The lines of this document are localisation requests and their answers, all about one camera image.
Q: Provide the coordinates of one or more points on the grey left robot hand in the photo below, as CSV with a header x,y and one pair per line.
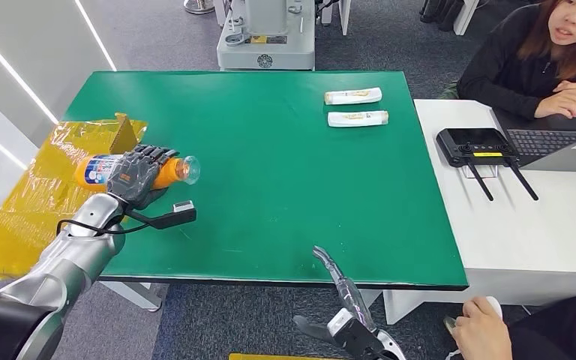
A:
x,y
134,176

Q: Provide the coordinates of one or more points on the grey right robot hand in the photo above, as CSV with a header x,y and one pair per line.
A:
x,y
350,298

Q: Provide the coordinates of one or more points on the orange detergent bottle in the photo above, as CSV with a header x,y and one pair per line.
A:
x,y
91,171

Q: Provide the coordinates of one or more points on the white robot base machine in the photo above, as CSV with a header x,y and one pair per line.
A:
x,y
267,47

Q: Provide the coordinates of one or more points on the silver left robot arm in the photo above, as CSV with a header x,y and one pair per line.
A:
x,y
64,263

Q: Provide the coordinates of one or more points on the yellow flat object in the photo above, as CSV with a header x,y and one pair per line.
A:
x,y
268,357

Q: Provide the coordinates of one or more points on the yellow taped cardboard box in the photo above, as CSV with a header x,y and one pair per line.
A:
x,y
29,223

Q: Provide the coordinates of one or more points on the green top table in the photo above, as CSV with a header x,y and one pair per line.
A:
x,y
278,189

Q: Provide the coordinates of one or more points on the white computer mouse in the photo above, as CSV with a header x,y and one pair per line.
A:
x,y
495,303

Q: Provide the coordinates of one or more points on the white tube with gold print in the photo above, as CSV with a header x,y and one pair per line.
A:
x,y
352,96
358,119

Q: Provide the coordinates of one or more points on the clear controller stand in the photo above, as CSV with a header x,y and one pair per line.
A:
x,y
481,172

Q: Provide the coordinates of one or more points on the chrome stand base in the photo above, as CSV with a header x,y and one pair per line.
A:
x,y
198,6

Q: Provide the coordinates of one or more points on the black remote controller with antennas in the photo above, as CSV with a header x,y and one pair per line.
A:
x,y
473,141

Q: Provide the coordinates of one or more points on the grey laptop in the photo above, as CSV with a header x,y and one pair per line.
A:
x,y
541,141

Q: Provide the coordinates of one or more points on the white furniture panel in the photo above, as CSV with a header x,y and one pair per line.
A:
x,y
466,16
342,14

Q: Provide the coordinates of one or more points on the person at laptop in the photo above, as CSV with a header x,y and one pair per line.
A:
x,y
506,69

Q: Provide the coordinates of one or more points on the black floor object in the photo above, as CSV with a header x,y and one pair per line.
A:
x,y
438,14

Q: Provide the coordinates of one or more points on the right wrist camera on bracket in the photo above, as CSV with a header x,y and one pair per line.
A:
x,y
355,338

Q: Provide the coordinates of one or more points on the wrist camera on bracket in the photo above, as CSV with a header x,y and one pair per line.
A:
x,y
174,216
355,338

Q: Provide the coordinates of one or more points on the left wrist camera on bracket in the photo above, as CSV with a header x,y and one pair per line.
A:
x,y
174,216

